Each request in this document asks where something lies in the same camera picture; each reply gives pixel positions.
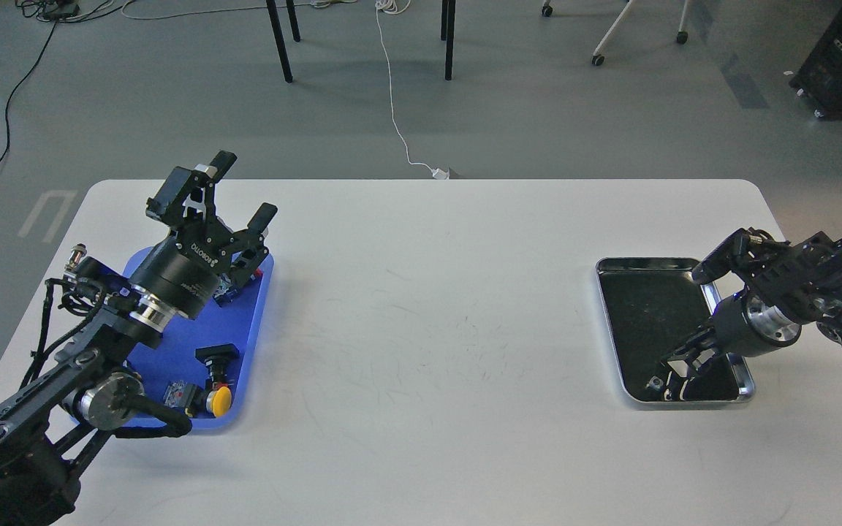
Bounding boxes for black cable on floor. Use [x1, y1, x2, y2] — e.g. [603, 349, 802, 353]
[0, 0, 122, 277]

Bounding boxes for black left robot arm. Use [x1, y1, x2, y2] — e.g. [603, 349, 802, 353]
[0, 150, 278, 525]

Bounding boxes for white chair base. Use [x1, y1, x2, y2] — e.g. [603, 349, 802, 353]
[540, 0, 691, 68]

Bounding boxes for black table legs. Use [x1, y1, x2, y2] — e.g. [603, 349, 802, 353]
[265, 0, 458, 83]

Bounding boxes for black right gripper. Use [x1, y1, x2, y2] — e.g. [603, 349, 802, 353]
[657, 295, 802, 403]

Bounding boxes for small metal industrial part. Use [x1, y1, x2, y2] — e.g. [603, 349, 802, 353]
[645, 376, 665, 394]

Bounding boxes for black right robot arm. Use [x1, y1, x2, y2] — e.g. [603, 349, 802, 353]
[645, 229, 842, 402]

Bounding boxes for black push button switch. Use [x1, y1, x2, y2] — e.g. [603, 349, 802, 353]
[194, 343, 240, 389]

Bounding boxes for white cable on floor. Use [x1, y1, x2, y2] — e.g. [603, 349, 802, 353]
[374, 0, 450, 179]

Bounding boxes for metal tray with black mat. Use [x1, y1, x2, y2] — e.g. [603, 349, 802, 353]
[596, 257, 755, 410]

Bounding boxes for yellow push button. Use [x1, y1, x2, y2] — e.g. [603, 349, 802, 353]
[203, 385, 233, 419]

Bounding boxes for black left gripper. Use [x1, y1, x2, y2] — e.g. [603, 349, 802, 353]
[129, 150, 278, 320]

